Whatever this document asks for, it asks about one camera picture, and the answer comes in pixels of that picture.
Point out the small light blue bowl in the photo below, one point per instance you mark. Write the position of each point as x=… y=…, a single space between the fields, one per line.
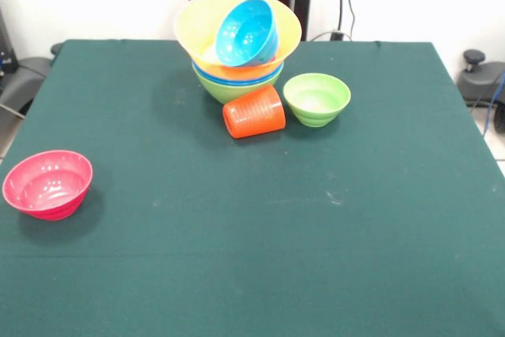
x=244 y=37

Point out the red cup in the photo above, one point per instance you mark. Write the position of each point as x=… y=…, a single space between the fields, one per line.
x=254 y=116

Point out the dark grey pedestal foot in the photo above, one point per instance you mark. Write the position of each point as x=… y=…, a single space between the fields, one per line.
x=23 y=76
x=479 y=80

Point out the dark green tablecloth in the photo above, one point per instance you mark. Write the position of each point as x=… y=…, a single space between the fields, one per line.
x=252 y=274

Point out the small pink bowl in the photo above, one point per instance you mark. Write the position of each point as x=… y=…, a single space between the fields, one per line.
x=43 y=183

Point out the small green bowl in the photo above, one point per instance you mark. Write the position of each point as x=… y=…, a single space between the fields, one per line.
x=315 y=96

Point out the large green bowl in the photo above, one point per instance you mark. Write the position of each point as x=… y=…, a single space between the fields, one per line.
x=221 y=92

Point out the large orange bowl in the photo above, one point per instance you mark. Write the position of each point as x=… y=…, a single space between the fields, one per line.
x=193 y=25

